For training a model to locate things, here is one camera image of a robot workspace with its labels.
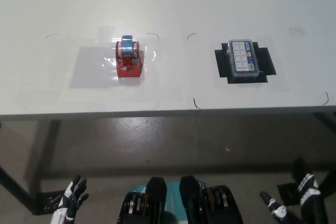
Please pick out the black table leg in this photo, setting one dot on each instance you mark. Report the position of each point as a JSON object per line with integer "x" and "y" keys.
{"x": 328, "y": 119}
{"x": 18, "y": 190}

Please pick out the robot torso black teal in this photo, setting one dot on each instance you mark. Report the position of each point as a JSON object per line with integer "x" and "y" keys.
{"x": 155, "y": 203}

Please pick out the clear plastic screw box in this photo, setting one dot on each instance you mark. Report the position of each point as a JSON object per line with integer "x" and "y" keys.
{"x": 242, "y": 57}

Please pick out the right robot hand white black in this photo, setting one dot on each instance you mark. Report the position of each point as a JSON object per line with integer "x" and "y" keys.
{"x": 311, "y": 197}

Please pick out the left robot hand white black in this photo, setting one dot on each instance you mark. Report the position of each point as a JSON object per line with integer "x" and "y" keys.
{"x": 68, "y": 203}

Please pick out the black cross-shaped mat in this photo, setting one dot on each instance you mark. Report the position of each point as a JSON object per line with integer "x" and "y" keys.
{"x": 223, "y": 64}

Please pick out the black floor plate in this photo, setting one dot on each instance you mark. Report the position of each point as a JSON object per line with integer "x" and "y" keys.
{"x": 288, "y": 193}
{"x": 48, "y": 203}

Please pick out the red tape dispenser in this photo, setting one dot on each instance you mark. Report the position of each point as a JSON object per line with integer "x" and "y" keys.
{"x": 128, "y": 60}

